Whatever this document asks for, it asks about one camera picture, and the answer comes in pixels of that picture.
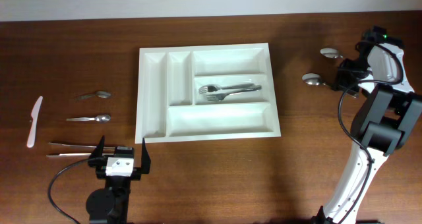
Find small metal teaspoon upper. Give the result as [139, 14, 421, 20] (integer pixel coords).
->
[75, 90, 111, 101]

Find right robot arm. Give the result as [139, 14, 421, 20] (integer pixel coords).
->
[311, 26, 421, 223]

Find metal fork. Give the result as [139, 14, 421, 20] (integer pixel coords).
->
[198, 83, 254, 94]
[205, 85, 262, 101]

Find small metal teaspoon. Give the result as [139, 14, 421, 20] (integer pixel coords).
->
[66, 114, 111, 123]
[75, 90, 111, 101]

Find metal tweezers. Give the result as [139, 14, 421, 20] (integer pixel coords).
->
[46, 142, 115, 157]

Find white plastic cutlery tray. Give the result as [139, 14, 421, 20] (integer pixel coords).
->
[135, 43, 281, 144]

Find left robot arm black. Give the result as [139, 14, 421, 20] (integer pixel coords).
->
[86, 137, 151, 224]

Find large metal spoon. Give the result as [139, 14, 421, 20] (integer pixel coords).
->
[320, 47, 343, 59]
[302, 73, 332, 87]

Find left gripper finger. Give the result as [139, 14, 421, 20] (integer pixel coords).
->
[140, 138, 151, 175]
[89, 135, 105, 159]

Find white plastic knife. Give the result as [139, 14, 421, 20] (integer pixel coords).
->
[26, 96, 43, 148]

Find small metal teaspoon lower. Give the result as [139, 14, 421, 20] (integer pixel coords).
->
[66, 114, 111, 123]

